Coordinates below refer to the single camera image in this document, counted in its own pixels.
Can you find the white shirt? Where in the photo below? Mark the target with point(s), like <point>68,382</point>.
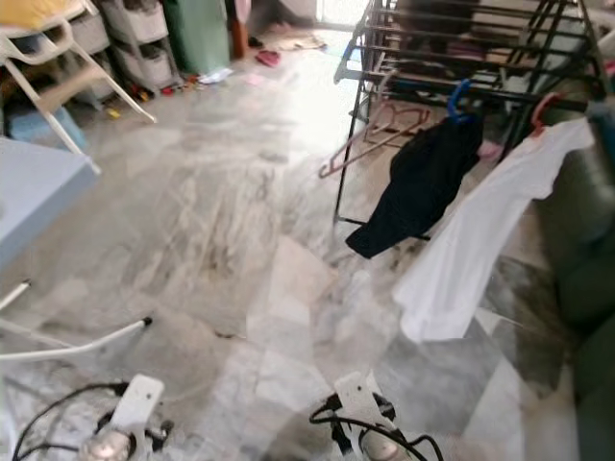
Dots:
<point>471,259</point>

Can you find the navy blue garment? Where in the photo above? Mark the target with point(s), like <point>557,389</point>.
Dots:
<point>418,182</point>

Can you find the bright glass door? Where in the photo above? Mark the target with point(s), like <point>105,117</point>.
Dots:
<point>344,12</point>

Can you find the pink plastic clothes hanger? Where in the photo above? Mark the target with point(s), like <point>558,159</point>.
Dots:
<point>375,148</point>

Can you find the white drawer storage unit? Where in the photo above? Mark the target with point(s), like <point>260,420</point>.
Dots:
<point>144,19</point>

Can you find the beige plastic chair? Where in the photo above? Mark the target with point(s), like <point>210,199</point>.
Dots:
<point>77,86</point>

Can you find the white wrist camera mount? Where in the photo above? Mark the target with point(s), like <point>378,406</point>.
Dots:
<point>136,399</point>
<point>357,399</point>

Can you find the pink paper slip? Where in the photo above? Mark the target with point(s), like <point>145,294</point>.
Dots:
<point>255,78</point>

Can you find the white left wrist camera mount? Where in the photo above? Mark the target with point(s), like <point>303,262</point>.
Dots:
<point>136,399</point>

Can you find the light blue plastic box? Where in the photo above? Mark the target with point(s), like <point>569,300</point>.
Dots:
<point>31,125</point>

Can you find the mustard yellow seat cushion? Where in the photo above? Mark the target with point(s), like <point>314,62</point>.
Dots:
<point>48,12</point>

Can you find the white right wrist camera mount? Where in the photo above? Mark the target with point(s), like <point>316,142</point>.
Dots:
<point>357,399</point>

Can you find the blue clothes hanger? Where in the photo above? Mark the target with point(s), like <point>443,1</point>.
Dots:
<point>454,104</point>

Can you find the red clothes hanger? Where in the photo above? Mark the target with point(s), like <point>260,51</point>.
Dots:
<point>538,115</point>

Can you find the dark green sofa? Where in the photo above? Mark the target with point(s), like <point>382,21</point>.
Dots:
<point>586,250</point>

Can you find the blue floor mat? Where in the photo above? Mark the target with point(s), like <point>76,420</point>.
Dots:
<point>341,46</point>

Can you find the brown wooden post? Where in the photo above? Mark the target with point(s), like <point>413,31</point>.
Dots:
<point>238,34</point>

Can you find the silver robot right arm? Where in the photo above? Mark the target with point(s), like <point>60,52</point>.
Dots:
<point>386,449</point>

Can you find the black metal drying rack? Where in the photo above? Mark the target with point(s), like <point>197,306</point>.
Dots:
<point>442,43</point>

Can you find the green laundry hamper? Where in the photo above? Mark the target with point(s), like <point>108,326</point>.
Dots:
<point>197,34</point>

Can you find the white paper sheet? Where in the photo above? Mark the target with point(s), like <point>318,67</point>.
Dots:
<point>214,76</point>

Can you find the red slippers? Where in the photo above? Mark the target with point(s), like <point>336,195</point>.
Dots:
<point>267,59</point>

